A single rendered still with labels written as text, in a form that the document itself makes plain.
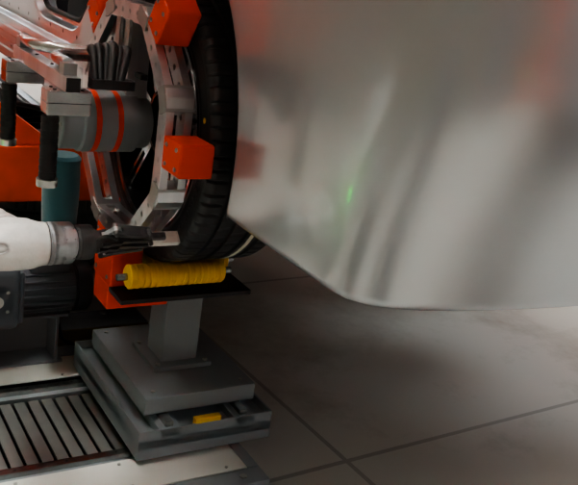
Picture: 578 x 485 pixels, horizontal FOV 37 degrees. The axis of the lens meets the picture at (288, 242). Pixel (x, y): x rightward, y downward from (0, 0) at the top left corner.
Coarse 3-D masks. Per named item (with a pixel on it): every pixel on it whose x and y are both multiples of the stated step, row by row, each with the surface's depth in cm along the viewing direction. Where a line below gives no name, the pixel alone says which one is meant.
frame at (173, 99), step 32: (128, 0) 190; (96, 32) 206; (160, 64) 174; (160, 96) 174; (192, 96) 175; (160, 128) 176; (160, 160) 176; (96, 192) 213; (160, 192) 178; (128, 224) 194; (160, 224) 189
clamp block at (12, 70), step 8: (8, 64) 194; (16, 64) 195; (24, 64) 196; (8, 72) 195; (16, 72) 196; (24, 72) 196; (32, 72) 197; (8, 80) 195; (16, 80) 196; (24, 80) 197; (32, 80) 198; (40, 80) 199
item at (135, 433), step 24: (96, 360) 235; (96, 384) 224; (120, 384) 223; (120, 408) 209; (192, 408) 218; (216, 408) 219; (240, 408) 214; (264, 408) 220; (120, 432) 210; (144, 432) 200; (168, 432) 203; (192, 432) 207; (216, 432) 211; (240, 432) 215; (264, 432) 219; (144, 456) 202
